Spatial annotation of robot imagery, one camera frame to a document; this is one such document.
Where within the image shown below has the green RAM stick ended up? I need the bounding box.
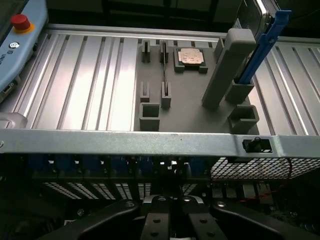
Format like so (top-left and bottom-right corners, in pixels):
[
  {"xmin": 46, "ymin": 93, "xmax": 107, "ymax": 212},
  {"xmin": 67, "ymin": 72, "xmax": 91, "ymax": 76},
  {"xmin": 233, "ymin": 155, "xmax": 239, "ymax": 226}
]
[{"xmin": 161, "ymin": 41, "xmax": 169, "ymax": 97}]

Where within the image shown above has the open black PC case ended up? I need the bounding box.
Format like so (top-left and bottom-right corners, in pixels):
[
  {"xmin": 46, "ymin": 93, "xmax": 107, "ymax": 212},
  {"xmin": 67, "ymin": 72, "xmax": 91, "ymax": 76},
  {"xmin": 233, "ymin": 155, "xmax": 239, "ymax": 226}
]
[{"xmin": 0, "ymin": 112, "xmax": 320, "ymax": 240}]

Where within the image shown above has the silver CPU chip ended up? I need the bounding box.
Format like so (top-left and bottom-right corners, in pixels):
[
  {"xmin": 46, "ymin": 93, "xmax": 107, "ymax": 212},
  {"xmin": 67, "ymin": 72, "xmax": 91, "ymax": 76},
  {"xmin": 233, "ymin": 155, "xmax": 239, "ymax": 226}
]
[{"xmin": 176, "ymin": 47, "xmax": 205, "ymax": 67}]

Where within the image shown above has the teach pendant with red button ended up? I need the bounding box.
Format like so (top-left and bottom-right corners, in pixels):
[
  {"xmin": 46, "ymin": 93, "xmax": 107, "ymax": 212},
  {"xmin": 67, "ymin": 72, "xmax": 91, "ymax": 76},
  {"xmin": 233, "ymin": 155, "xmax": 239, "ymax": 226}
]
[{"xmin": 0, "ymin": 0, "xmax": 50, "ymax": 104}]

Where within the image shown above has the grey plastic parts rack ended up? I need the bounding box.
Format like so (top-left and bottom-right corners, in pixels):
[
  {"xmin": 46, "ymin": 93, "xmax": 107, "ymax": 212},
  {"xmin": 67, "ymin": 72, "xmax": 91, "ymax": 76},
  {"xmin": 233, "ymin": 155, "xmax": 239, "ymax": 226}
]
[{"xmin": 133, "ymin": 28, "xmax": 261, "ymax": 133}]

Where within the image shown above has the hard disk with blue carrier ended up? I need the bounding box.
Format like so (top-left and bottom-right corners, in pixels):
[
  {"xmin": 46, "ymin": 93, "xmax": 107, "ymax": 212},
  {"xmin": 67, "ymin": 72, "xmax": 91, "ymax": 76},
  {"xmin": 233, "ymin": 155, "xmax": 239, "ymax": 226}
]
[{"xmin": 233, "ymin": 0, "xmax": 293, "ymax": 85}]

